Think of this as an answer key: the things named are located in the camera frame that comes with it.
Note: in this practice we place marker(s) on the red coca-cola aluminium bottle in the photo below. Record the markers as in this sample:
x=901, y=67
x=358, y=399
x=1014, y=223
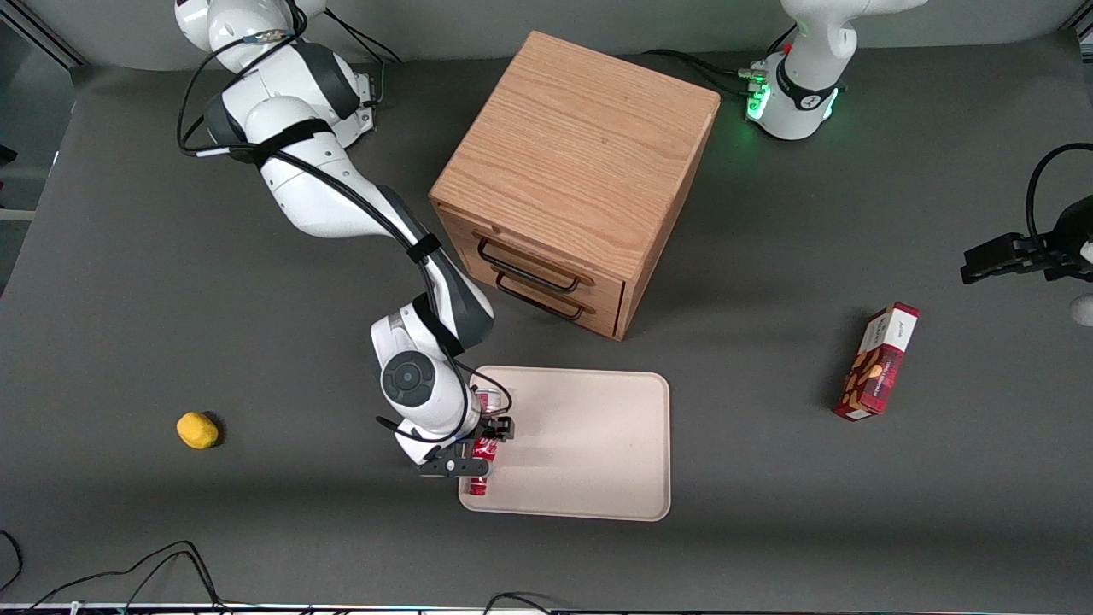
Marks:
x=485, y=448

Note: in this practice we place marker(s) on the red cookie box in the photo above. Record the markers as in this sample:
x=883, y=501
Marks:
x=878, y=360

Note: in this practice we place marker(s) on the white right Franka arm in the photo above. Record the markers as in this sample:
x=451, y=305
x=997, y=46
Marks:
x=316, y=188

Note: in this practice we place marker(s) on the wooden two-drawer cabinet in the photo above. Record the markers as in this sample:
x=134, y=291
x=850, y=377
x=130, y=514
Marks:
x=581, y=145

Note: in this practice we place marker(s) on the beige rectangular plastic tray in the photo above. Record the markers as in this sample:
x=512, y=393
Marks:
x=581, y=444

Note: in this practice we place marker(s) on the yellow lemon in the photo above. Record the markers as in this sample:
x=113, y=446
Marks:
x=197, y=430

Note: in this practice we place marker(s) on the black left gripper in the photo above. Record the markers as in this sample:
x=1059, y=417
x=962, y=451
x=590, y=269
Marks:
x=1069, y=242

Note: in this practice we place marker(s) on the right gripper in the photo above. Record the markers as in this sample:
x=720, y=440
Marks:
x=493, y=428

